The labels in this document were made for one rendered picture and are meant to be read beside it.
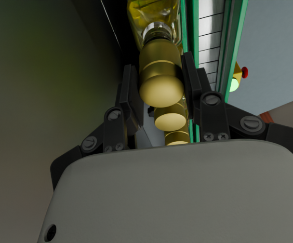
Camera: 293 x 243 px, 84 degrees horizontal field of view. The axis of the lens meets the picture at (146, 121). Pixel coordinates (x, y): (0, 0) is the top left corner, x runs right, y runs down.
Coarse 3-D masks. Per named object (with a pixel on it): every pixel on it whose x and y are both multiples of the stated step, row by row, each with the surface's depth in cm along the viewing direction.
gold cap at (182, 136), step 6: (186, 120) 23; (186, 126) 22; (168, 132) 22; (174, 132) 21; (180, 132) 21; (186, 132) 22; (168, 138) 21; (174, 138) 21; (180, 138) 20; (186, 138) 21; (168, 144) 21; (174, 144) 21
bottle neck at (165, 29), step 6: (150, 24) 16; (156, 24) 15; (162, 24) 15; (144, 30) 16; (150, 30) 15; (156, 30) 15; (162, 30) 15; (168, 30) 15; (144, 36) 16; (150, 36) 14; (156, 36) 14; (162, 36) 14; (168, 36) 14; (144, 42) 15
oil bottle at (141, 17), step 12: (132, 0) 16; (144, 0) 16; (156, 0) 15; (168, 0) 15; (180, 0) 16; (132, 12) 16; (144, 12) 15; (156, 12) 15; (168, 12) 15; (180, 12) 16; (132, 24) 16; (144, 24) 16; (168, 24) 16; (180, 24) 17; (180, 36) 17
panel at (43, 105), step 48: (0, 0) 13; (48, 0) 19; (0, 48) 13; (48, 48) 18; (0, 96) 12; (48, 96) 17; (96, 96) 27; (0, 144) 12; (48, 144) 16; (0, 192) 11; (48, 192) 15; (0, 240) 11
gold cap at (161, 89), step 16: (144, 48) 13; (160, 48) 12; (176, 48) 13; (144, 64) 12; (160, 64) 11; (176, 64) 12; (144, 80) 11; (160, 80) 11; (176, 80) 11; (144, 96) 12; (160, 96) 12; (176, 96) 12
